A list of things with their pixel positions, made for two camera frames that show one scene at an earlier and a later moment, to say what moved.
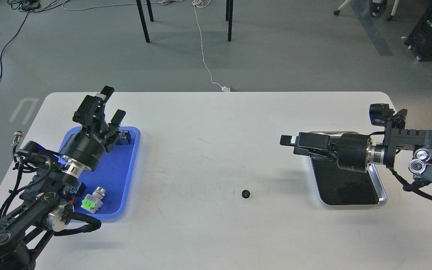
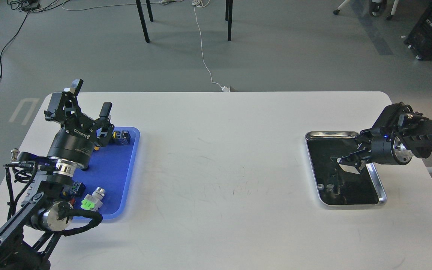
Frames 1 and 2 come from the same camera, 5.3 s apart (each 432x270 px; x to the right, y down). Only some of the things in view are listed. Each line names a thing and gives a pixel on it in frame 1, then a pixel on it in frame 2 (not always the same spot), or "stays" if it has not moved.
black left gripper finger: [112, 127] → [104, 127]
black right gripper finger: [307, 140] → [361, 153]
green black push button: [125, 137] stays
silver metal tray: [337, 186] stays
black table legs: [144, 27] stays
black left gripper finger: [91, 110] → [64, 106]
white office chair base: [396, 5] stays
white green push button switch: [92, 202] stays
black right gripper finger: [300, 151] → [353, 162]
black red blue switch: [72, 192] stays
